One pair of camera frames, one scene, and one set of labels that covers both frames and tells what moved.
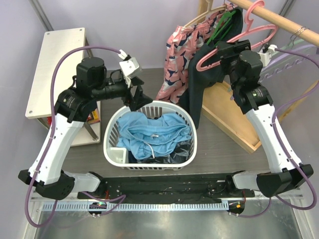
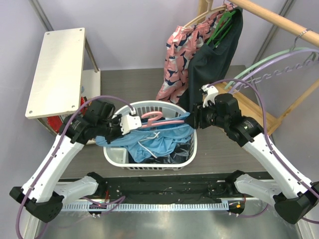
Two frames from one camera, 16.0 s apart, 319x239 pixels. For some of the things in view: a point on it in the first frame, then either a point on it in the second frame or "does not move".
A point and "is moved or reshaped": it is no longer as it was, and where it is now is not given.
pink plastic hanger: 247,28 → 150,123
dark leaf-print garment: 180,154 does not move
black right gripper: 227,48 → 197,115
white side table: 55,47 does not move
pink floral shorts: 180,46 does not move
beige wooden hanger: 210,10 does not move
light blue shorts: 145,137 is moved or reshaped
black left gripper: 140,99 → 118,135
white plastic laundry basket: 118,156 does not move
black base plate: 180,188 does not move
